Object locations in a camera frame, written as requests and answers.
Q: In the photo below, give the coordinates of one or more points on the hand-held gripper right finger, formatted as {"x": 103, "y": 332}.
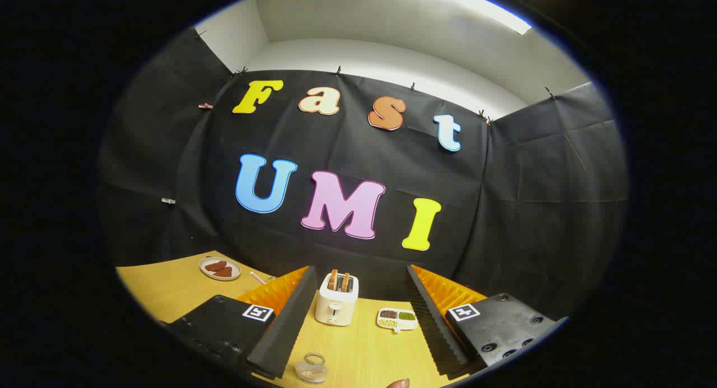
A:
{"x": 434, "y": 326}

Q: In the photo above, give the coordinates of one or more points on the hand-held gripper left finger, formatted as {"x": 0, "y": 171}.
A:
{"x": 285, "y": 332}

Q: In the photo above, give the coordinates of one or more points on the clear plastic juice bottle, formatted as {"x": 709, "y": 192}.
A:
{"x": 311, "y": 370}

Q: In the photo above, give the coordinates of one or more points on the divided dish of beans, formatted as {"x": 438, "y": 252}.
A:
{"x": 396, "y": 321}

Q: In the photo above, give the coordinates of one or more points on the cream toaster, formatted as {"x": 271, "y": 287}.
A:
{"x": 335, "y": 307}

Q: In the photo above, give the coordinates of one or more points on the toast slice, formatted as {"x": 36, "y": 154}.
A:
{"x": 345, "y": 282}
{"x": 333, "y": 280}

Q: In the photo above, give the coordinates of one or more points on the wooden table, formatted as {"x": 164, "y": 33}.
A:
{"x": 364, "y": 343}

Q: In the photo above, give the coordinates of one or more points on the brown food piece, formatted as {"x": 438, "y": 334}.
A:
{"x": 224, "y": 272}
{"x": 215, "y": 266}

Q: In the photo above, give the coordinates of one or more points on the small round plate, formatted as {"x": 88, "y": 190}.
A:
{"x": 208, "y": 274}

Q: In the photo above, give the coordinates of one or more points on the black backdrop cloth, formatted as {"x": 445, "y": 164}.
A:
{"x": 504, "y": 209}

